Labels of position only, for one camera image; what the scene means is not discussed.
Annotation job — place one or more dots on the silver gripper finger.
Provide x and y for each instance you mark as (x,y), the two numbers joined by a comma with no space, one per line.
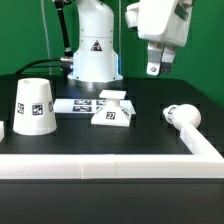
(154,52)
(168,56)

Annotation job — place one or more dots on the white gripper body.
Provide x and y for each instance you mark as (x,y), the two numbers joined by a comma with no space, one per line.
(165,21)

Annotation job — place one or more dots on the white lamp bulb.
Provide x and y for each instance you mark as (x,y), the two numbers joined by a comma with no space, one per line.
(178,115)

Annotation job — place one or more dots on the white lamp base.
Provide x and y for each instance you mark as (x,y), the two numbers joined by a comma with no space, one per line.
(116,112)

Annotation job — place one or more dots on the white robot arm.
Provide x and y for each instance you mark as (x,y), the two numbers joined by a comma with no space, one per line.
(95,61)

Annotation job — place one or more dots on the white lamp shade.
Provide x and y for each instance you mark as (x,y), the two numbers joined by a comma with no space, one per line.
(34,113)

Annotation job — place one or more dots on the white marker sheet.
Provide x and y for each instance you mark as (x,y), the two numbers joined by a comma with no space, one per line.
(77,105)

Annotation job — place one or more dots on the white L-shaped fence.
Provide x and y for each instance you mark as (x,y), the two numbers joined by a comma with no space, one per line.
(204,161)

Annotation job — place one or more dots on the white block at left edge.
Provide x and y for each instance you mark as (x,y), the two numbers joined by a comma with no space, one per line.
(1,130)

